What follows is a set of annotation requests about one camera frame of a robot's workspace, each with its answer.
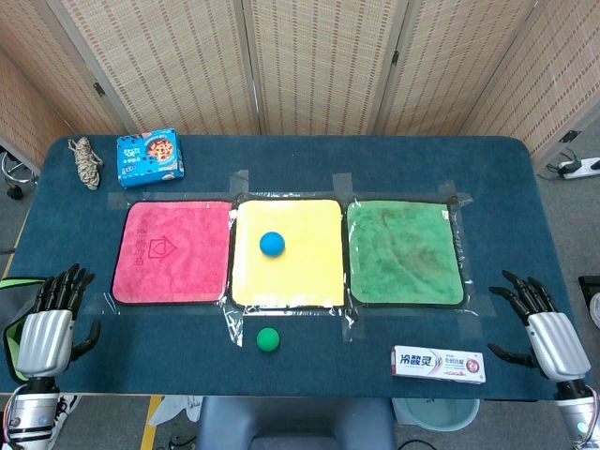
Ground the chrome stool base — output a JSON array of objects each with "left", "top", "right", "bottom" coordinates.
[{"left": 0, "top": 149, "right": 39, "bottom": 201}]

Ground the green ball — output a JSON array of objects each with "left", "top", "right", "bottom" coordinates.
[{"left": 255, "top": 327, "right": 281, "bottom": 353}]

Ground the green black-edged bag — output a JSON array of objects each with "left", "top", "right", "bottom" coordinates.
[{"left": 0, "top": 277, "right": 48, "bottom": 382}]

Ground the white crumpled cloth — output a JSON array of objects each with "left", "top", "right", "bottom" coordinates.
[{"left": 148, "top": 396, "right": 205, "bottom": 428}]

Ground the white power strip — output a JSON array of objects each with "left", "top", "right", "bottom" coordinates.
[{"left": 557, "top": 157, "right": 600, "bottom": 181}]

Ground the light blue plastic bucket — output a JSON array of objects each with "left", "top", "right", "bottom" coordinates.
[{"left": 392, "top": 397, "right": 482, "bottom": 433}]

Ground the pink towel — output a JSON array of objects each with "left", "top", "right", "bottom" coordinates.
[{"left": 111, "top": 200, "right": 234, "bottom": 307}]

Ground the white pink toothpaste box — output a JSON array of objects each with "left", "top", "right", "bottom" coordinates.
[{"left": 389, "top": 345, "right": 488, "bottom": 385}]

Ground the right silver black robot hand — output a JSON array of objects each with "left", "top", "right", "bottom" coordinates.
[{"left": 487, "top": 269, "right": 593, "bottom": 381}]

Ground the yellow towel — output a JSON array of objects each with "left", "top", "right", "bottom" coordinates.
[{"left": 229, "top": 198, "right": 347, "bottom": 309}]

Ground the beige braided rope bundle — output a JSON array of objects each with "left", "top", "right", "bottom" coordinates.
[{"left": 67, "top": 136, "right": 104, "bottom": 191}]

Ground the woven bamboo folding screen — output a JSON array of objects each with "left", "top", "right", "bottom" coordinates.
[{"left": 0, "top": 0, "right": 600, "bottom": 163}]

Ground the dark blue felt table cover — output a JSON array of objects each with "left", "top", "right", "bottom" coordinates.
[{"left": 0, "top": 134, "right": 583, "bottom": 402}]

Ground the blue ball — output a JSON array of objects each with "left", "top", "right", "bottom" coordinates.
[{"left": 259, "top": 231, "right": 287, "bottom": 258}]

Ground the blue cookie box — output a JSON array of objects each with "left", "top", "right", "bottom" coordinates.
[{"left": 115, "top": 127, "right": 186, "bottom": 189}]

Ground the green towel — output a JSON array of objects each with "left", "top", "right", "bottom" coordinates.
[{"left": 345, "top": 199, "right": 466, "bottom": 309}]

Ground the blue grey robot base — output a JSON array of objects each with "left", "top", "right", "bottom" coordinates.
[{"left": 195, "top": 396, "right": 398, "bottom": 450}]

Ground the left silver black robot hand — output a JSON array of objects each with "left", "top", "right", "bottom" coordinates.
[{"left": 16, "top": 262, "right": 102, "bottom": 380}]

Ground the black box on floor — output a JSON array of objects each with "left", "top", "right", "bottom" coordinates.
[{"left": 577, "top": 275, "right": 600, "bottom": 304}]

